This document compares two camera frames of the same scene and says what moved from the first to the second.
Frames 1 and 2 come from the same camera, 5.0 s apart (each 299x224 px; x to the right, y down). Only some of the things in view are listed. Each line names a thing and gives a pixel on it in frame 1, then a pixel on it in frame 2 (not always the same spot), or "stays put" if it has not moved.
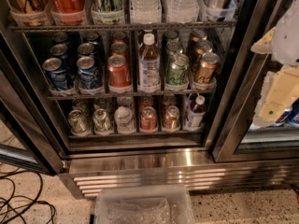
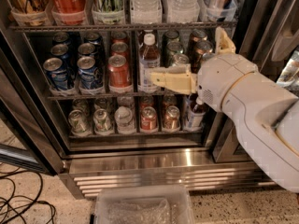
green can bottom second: x=103 y=124 stays put
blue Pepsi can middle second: x=87 y=49 stays put
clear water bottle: x=182 y=3 stays put
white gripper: x=287 y=41 → x=221 y=78
